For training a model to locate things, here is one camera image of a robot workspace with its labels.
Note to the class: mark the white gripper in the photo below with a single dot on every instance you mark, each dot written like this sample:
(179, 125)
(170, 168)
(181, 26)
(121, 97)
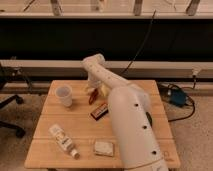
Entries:
(93, 82)

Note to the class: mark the red chili pepper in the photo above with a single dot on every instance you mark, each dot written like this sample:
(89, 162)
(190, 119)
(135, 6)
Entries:
(93, 96)

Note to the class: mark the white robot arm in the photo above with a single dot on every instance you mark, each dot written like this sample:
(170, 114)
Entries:
(127, 105)

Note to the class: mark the white ceramic cup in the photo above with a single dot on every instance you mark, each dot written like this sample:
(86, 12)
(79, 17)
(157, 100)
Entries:
(64, 94)

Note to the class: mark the green ceramic bowl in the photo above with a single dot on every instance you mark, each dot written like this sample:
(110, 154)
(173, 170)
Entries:
(149, 118)

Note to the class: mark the brown chocolate bar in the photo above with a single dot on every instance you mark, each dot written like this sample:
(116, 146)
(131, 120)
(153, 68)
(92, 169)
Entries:
(99, 111)

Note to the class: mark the white wrapped sponge block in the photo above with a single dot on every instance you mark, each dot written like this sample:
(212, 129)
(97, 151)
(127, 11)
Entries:
(104, 148)

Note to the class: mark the white plastic bottle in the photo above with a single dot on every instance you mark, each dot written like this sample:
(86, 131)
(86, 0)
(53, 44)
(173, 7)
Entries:
(64, 141)

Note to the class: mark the black office chair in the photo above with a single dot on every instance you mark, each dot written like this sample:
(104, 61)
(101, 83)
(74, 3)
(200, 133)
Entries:
(10, 105)

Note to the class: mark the blue power adapter box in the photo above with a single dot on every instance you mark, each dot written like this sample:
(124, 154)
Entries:
(177, 98)

